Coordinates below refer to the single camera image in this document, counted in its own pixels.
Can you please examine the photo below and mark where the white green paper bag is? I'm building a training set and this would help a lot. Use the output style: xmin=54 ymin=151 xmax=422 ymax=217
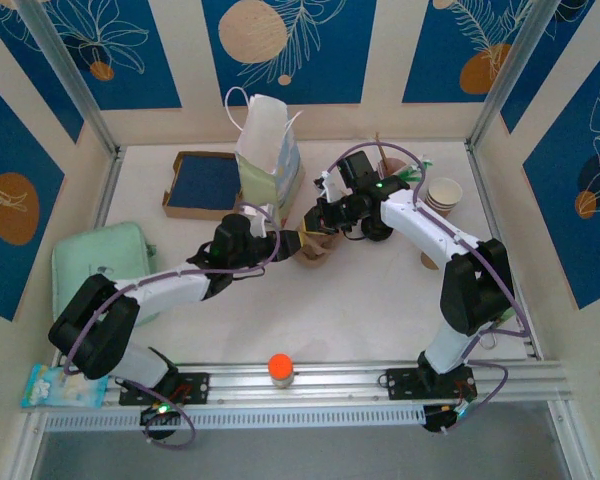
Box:
xmin=224 ymin=86 xmax=307 ymax=227

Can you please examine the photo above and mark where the brown cardboard napkin tray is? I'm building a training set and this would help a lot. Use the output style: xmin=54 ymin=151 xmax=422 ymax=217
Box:
xmin=160 ymin=150 xmax=245 ymax=222

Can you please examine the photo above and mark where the pink holder cup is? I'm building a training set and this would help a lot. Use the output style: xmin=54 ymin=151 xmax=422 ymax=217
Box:
xmin=376 ymin=157 xmax=409 ymax=181

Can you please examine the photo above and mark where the dark blue napkin stack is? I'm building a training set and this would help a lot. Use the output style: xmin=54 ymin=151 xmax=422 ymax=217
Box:
xmin=168 ymin=155 xmax=241 ymax=210

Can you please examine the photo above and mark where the brown paper cup stack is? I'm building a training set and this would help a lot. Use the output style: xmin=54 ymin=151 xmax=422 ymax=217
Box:
xmin=421 ymin=176 xmax=464 ymax=219

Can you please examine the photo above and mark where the orange capped small bottle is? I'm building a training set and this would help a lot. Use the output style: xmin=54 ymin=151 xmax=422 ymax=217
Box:
xmin=267 ymin=352 xmax=296 ymax=390

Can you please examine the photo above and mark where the mint green zip pouch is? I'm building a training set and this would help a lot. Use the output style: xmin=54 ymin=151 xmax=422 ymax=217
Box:
xmin=50 ymin=221 xmax=162 ymax=329

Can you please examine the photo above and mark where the light blue snack packet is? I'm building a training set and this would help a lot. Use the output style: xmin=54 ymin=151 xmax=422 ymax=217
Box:
xmin=19 ymin=363 xmax=111 ymax=409

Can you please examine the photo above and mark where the aluminium table edge rail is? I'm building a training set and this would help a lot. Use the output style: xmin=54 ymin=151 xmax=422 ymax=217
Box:
xmin=54 ymin=145 xmax=127 ymax=365
xmin=465 ymin=142 xmax=546 ymax=362

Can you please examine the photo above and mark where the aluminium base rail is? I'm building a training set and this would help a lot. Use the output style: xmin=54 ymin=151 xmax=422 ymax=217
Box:
xmin=29 ymin=360 xmax=574 ymax=407

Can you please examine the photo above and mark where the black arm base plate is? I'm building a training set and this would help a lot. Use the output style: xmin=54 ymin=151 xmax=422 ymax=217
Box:
xmin=383 ymin=366 xmax=479 ymax=402
xmin=118 ymin=371 xmax=212 ymax=407

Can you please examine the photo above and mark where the white slotted cable duct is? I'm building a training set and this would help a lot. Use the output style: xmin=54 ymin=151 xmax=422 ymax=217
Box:
xmin=43 ymin=402 xmax=427 ymax=433

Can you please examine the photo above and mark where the aluminium frame post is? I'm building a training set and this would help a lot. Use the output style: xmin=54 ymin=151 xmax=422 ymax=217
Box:
xmin=467 ymin=0 xmax=566 ymax=149
xmin=14 ymin=0 xmax=121 ymax=157

